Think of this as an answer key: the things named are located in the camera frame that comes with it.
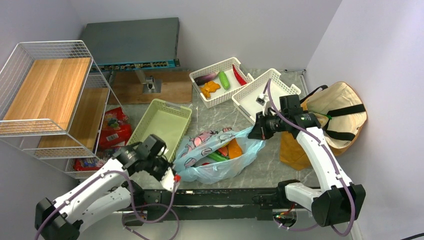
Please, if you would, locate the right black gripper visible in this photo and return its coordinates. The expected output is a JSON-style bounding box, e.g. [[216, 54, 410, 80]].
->
[[247, 110, 288, 141]]

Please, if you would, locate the blue printed plastic grocery bag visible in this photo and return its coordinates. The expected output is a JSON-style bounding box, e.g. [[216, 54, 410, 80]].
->
[[173, 127, 266, 184]]

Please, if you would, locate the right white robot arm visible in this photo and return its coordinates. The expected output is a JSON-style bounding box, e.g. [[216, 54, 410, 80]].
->
[[248, 93, 366, 227]]

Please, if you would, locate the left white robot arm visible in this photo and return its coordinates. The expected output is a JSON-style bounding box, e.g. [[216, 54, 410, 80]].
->
[[34, 134, 180, 240]]

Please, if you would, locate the empty white plastic basket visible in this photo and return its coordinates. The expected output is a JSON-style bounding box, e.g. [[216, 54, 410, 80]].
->
[[231, 68, 302, 125]]

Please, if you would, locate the red snack packet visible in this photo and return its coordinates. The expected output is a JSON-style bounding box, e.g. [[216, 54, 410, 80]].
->
[[98, 107, 132, 150]]

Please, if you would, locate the orange toy carrot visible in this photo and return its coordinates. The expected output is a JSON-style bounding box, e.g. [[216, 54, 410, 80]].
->
[[227, 138, 243, 159]]

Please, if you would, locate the light green plastic basket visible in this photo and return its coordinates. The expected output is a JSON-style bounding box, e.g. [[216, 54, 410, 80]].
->
[[127, 98, 192, 162]]

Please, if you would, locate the red toy chili pepper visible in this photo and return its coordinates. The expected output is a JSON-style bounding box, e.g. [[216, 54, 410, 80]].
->
[[232, 64, 248, 86]]

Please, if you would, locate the green toy vegetable in bag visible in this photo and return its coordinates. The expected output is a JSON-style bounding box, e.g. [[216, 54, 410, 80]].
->
[[207, 152, 229, 162]]

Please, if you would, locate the green toy cucumber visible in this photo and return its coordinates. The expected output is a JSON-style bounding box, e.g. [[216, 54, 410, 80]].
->
[[218, 71, 231, 90]]

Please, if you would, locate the orange toy ginger root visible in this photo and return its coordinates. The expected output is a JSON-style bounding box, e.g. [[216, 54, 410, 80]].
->
[[199, 81, 221, 99]]

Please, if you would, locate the white basket with vegetables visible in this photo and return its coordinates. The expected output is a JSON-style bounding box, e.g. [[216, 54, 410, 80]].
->
[[189, 57, 254, 109]]

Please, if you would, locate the yellow canvas tote bag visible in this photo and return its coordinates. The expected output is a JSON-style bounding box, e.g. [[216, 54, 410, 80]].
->
[[279, 81, 368, 171]]

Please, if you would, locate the purple toy eggplant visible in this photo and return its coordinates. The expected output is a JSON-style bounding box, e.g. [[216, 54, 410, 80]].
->
[[194, 72, 218, 86]]

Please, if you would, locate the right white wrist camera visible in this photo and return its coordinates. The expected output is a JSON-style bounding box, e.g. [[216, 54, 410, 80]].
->
[[255, 93, 268, 106]]

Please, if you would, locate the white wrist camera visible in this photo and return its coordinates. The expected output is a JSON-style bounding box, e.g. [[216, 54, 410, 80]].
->
[[255, 93, 268, 106], [159, 167, 181, 192]]

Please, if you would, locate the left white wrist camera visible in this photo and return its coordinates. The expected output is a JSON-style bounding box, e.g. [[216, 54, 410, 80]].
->
[[159, 167, 181, 192]]

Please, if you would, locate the grey metal camera stand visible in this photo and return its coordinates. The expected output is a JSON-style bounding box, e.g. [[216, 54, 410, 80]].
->
[[135, 70, 162, 94]]

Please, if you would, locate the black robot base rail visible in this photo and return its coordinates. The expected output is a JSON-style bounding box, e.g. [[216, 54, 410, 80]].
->
[[135, 187, 296, 221]]

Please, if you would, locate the white wire shelf rack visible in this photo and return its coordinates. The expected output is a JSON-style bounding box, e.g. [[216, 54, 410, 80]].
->
[[0, 40, 120, 179]]

